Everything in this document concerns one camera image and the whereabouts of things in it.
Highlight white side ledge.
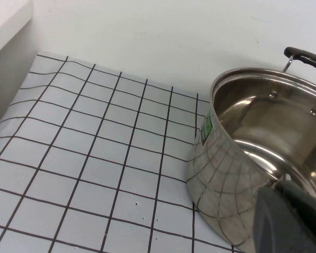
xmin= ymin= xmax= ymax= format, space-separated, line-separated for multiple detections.
xmin=0 ymin=0 xmax=34 ymax=61

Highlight stainless steel pot black handles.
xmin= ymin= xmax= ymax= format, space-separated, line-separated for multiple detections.
xmin=185 ymin=46 xmax=316 ymax=253

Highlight white grid tablecloth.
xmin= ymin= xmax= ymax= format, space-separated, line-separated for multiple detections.
xmin=0 ymin=51 xmax=250 ymax=253

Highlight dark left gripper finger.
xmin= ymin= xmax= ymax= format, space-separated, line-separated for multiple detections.
xmin=252 ymin=179 xmax=316 ymax=253

